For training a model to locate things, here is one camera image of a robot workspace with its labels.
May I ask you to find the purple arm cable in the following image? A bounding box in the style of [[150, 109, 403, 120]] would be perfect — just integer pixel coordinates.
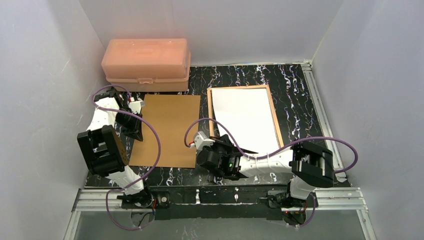
[[184, 117, 359, 228], [91, 84, 163, 231]]

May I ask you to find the aluminium rail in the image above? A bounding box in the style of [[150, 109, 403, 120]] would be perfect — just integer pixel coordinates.
[[299, 61, 344, 170], [73, 185, 368, 212]]

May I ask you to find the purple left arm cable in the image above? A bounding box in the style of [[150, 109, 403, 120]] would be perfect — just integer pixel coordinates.
[[91, 84, 163, 231]]

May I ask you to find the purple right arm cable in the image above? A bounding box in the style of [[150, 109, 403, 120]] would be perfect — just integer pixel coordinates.
[[184, 117, 359, 228]]

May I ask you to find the aluminium right side rail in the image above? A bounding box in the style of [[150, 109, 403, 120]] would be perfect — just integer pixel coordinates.
[[299, 61, 344, 170]]

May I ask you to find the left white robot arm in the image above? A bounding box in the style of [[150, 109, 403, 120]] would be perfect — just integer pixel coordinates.
[[77, 88, 145, 195]]

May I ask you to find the pink plastic storage box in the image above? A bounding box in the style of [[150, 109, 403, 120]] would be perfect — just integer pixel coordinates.
[[101, 38, 191, 92]]

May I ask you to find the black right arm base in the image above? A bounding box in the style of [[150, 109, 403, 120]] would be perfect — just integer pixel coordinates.
[[266, 190, 319, 210]]

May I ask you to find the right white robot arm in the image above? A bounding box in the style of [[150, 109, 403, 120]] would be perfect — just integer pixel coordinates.
[[189, 131, 335, 205]]

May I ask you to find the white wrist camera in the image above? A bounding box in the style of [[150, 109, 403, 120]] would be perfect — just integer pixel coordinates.
[[128, 96, 145, 115], [193, 131, 215, 151]]

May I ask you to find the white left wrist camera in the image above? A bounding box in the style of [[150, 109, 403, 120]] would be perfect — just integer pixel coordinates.
[[128, 96, 145, 115]]

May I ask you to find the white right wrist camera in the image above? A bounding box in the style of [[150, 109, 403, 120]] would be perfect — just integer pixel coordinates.
[[193, 131, 215, 151]]

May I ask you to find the white-backed printed photo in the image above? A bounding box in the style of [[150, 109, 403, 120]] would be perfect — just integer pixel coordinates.
[[211, 87, 281, 155]]

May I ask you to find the light wooden picture frame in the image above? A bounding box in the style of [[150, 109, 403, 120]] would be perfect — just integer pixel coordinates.
[[206, 84, 285, 150]]

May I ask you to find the brown cardboard backing board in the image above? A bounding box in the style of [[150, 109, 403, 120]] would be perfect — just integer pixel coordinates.
[[129, 94, 201, 168]]

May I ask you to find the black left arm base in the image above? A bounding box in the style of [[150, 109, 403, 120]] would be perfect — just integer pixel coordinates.
[[117, 188, 171, 209]]

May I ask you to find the aluminium front rail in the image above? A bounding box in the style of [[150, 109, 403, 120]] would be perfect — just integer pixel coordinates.
[[73, 185, 368, 212]]

